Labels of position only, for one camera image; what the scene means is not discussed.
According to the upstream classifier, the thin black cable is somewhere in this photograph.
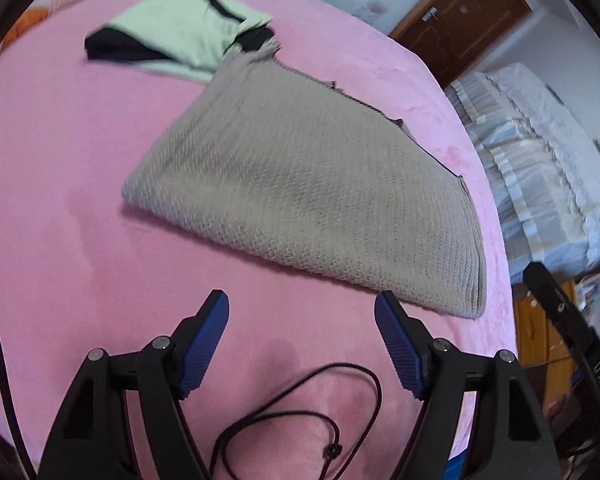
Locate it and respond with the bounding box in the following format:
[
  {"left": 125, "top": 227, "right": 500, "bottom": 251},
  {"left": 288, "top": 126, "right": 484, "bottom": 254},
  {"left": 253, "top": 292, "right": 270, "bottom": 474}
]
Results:
[{"left": 212, "top": 362, "right": 384, "bottom": 480}]

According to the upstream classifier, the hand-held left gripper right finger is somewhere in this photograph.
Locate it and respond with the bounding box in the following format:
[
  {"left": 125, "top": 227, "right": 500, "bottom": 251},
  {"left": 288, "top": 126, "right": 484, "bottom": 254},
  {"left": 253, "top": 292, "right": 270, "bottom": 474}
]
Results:
[{"left": 374, "top": 290, "right": 563, "bottom": 480}]

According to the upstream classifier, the yellow wooden cabinet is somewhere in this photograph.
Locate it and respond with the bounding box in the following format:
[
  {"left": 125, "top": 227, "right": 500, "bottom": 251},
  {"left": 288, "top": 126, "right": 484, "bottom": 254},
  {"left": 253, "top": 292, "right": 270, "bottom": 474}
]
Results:
[{"left": 511, "top": 260, "right": 600, "bottom": 413}]

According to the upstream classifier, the green and black garment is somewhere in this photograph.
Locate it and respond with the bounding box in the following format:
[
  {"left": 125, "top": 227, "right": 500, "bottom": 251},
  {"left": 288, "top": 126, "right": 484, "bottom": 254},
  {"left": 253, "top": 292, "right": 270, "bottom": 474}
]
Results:
[{"left": 84, "top": 0, "right": 277, "bottom": 84}]

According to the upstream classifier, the brown wooden door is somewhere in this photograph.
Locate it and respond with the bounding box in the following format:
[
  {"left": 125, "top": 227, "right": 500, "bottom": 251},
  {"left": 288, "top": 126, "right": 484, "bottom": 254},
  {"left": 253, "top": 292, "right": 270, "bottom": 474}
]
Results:
[{"left": 390, "top": 0, "right": 533, "bottom": 89}]

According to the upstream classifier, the beige knitted sweater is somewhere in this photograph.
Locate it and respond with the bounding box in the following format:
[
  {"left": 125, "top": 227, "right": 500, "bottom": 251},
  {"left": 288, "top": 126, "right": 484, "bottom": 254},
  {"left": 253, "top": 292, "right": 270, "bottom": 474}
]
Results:
[{"left": 121, "top": 40, "right": 487, "bottom": 320}]

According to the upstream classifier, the white lace covered bed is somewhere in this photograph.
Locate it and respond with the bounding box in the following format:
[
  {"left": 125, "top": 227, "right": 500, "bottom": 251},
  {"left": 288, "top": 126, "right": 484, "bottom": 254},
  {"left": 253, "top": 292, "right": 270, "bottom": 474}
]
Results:
[{"left": 444, "top": 62, "right": 600, "bottom": 282}]

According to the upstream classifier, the thick black cable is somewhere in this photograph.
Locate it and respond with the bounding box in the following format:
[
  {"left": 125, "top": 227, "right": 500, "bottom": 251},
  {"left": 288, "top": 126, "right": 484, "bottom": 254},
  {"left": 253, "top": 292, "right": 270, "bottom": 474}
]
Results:
[{"left": 0, "top": 285, "right": 37, "bottom": 480}]

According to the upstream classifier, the pink fleece blanket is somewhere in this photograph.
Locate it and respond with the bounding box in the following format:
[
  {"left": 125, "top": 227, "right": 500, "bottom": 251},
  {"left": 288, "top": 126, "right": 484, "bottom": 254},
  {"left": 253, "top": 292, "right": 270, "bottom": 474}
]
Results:
[{"left": 0, "top": 0, "right": 518, "bottom": 480}]

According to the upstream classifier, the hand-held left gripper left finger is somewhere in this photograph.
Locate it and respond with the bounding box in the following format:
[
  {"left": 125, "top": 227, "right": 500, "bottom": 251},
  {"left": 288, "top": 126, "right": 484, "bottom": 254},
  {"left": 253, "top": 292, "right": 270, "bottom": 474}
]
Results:
[{"left": 39, "top": 289, "right": 230, "bottom": 480}]

